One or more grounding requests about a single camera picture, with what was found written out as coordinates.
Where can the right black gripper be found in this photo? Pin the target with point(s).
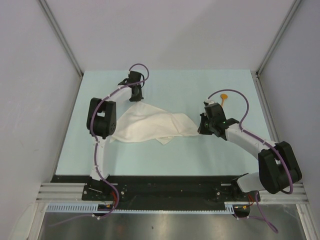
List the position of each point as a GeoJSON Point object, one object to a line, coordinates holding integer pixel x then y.
{"type": "Point", "coordinates": [201, 130]}

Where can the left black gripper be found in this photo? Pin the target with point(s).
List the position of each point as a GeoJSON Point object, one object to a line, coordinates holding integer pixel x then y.
{"type": "Point", "coordinates": [139, 97]}

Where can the orange plastic spoon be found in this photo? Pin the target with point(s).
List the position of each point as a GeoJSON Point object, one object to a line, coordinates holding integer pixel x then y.
{"type": "Point", "coordinates": [223, 97]}

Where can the white cloth napkin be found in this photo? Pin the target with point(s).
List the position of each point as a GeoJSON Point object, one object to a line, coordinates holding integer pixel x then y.
{"type": "Point", "coordinates": [143, 122]}

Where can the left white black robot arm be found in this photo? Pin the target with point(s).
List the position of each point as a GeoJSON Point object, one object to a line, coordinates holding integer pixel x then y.
{"type": "Point", "coordinates": [102, 118]}

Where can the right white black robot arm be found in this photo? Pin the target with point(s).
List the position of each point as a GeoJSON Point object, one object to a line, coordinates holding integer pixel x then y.
{"type": "Point", "coordinates": [278, 168]}

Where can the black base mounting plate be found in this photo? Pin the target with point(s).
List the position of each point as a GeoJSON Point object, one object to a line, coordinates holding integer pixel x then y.
{"type": "Point", "coordinates": [169, 192]}

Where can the right aluminium side rail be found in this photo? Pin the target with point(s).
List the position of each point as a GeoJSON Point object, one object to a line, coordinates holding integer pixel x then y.
{"type": "Point", "coordinates": [265, 108]}

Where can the right aluminium frame post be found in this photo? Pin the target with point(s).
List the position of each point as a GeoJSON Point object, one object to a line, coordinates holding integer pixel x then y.
{"type": "Point", "coordinates": [279, 35]}

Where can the aluminium frame post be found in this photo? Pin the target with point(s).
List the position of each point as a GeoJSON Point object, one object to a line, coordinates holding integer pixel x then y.
{"type": "Point", "coordinates": [279, 35]}
{"type": "Point", "coordinates": [53, 23]}

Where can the white slotted cable duct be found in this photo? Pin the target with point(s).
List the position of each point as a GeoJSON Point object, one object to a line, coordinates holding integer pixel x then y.
{"type": "Point", "coordinates": [103, 208]}

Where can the left aluminium frame post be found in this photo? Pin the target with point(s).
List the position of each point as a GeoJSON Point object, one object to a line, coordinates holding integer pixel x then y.
{"type": "Point", "coordinates": [53, 23]}

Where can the aluminium front rail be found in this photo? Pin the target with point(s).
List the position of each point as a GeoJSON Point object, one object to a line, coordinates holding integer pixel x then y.
{"type": "Point", "coordinates": [72, 192]}

